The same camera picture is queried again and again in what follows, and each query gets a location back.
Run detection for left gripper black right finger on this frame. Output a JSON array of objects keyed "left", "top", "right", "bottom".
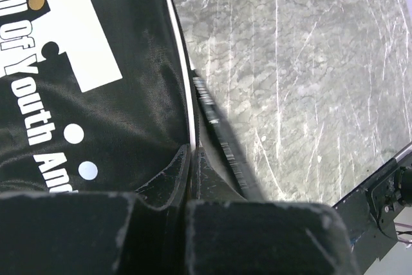
[{"left": 185, "top": 151, "right": 360, "bottom": 274}]

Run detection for white badminton racket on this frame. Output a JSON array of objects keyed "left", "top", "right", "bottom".
[{"left": 191, "top": 70, "right": 265, "bottom": 201}]

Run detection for black racket bag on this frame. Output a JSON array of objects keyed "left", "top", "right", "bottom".
[{"left": 1, "top": 0, "right": 196, "bottom": 194}]

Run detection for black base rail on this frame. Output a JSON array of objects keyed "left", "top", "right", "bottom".
[{"left": 333, "top": 144, "right": 411, "bottom": 272}]

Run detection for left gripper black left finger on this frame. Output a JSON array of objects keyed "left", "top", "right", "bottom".
[{"left": 1, "top": 146, "right": 191, "bottom": 274}]

